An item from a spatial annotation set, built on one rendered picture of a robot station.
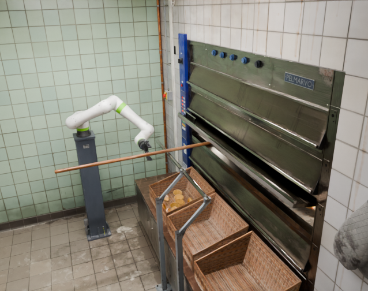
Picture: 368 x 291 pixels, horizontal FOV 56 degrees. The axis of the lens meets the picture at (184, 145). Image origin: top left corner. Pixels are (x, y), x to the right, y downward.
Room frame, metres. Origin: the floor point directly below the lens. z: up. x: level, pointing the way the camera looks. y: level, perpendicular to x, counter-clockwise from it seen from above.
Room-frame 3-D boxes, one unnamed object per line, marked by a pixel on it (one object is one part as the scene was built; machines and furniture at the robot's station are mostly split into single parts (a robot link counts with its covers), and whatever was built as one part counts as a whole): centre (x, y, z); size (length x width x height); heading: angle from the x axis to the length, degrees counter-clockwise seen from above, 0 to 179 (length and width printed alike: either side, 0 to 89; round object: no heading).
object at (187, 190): (2.88, 0.05, 0.72); 0.56 x 0.49 x 0.28; 21
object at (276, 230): (2.44, -0.40, 1.02); 1.79 x 0.11 x 0.19; 20
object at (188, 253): (2.33, -0.15, 0.72); 0.56 x 0.49 x 0.28; 21
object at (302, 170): (2.44, -0.40, 1.54); 1.79 x 0.11 x 0.19; 20
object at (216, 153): (2.45, -0.42, 1.16); 1.80 x 0.06 x 0.04; 20
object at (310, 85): (2.45, -0.42, 1.99); 1.80 x 0.08 x 0.21; 20
